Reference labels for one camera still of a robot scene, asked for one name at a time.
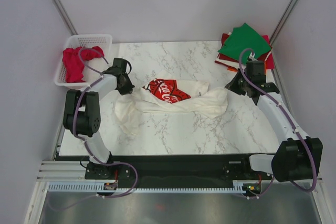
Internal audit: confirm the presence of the white coca-cola t-shirt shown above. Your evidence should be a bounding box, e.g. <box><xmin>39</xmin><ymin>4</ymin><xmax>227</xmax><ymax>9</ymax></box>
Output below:
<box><xmin>114</xmin><ymin>70</ymin><xmax>228</xmax><ymax>135</ymax></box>

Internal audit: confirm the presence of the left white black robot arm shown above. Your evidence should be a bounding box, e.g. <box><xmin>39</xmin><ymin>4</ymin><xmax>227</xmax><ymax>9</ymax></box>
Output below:
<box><xmin>63</xmin><ymin>58</ymin><xmax>134</xmax><ymax>180</ymax></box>

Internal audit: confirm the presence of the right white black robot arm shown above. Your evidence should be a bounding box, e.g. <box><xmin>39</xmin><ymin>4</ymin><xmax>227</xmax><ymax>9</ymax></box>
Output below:
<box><xmin>226</xmin><ymin>61</ymin><xmax>323</xmax><ymax>182</ymax></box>

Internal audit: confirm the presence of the folded orange t-shirt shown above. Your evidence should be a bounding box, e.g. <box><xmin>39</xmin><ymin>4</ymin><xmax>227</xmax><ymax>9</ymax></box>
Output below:
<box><xmin>227</xmin><ymin>62</ymin><xmax>267</xmax><ymax>72</ymax></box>

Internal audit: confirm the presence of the folded pink red t-shirt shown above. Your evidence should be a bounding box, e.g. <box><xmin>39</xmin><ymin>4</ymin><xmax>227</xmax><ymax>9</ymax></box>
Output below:
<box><xmin>258</xmin><ymin>45</ymin><xmax>275</xmax><ymax>72</ymax></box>

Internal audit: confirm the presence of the white plastic basket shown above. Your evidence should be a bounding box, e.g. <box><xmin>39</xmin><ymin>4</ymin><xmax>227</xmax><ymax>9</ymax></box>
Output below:
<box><xmin>54</xmin><ymin>34</ymin><xmax>112</xmax><ymax>89</ymax></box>

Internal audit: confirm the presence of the folded dark red t-shirt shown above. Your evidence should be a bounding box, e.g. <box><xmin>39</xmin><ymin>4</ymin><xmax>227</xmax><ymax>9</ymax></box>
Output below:
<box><xmin>214</xmin><ymin>33</ymin><xmax>267</xmax><ymax>70</ymax></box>

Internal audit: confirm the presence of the crumpled red t-shirt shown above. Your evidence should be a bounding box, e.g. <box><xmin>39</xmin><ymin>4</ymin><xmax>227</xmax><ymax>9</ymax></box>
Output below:
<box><xmin>62</xmin><ymin>46</ymin><xmax>104</xmax><ymax>83</ymax></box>

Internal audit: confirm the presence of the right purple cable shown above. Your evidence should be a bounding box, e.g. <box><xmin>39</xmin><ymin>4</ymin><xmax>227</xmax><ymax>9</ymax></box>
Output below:
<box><xmin>239</xmin><ymin>48</ymin><xmax>317</xmax><ymax>193</ymax></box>

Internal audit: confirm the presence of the purple cable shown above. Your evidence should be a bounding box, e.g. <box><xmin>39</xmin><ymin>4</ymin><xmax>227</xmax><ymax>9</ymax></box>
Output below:
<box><xmin>47</xmin><ymin>47</ymin><xmax>140</xmax><ymax>211</ymax></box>
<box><xmin>239</xmin><ymin>48</ymin><xmax>317</xmax><ymax>193</ymax></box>

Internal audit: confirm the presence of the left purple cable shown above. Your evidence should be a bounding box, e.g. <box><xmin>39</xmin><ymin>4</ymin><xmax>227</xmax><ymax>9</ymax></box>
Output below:
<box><xmin>47</xmin><ymin>47</ymin><xmax>140</xmax><ymax>211</ymax></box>

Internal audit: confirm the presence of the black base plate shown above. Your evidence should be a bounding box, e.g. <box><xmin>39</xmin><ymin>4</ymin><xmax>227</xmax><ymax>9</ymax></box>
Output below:
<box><xmin>55</xmin><ymin>154</ymin><xmax>271</xmax><ymax>188</ymax></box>

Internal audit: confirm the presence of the right aluminium corner post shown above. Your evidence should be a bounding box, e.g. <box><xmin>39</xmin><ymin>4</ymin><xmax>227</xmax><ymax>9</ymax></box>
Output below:
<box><xmin>270</xmin><ymin>0</ymin><xmax>299</xmax><ymax>45</ymax></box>

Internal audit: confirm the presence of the aluminium corner post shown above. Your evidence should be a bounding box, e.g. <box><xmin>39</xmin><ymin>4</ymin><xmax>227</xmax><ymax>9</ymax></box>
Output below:
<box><xmin>270</xmin><ymin>0</ymin><xmax>299</xmax><ymax>45</ymax></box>
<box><xmin>51</xmin><ymin>0</ymin><xmax>78</xmax><ymax>35</ymax></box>

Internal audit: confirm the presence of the left aluminium corner post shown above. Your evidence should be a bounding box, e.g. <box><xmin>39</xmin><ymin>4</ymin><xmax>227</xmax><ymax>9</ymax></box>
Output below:
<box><xmin>51</xmin><ymin>0</ymin><xmax>78</xmax><ymax>35</ymax></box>

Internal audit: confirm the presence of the white slotted cable duct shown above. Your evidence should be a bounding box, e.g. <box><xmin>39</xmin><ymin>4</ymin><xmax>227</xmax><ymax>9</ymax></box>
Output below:
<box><xmin>47</xmin><ymin>181</ymin><xmax>261</xmax><ymax>194</ymax></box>

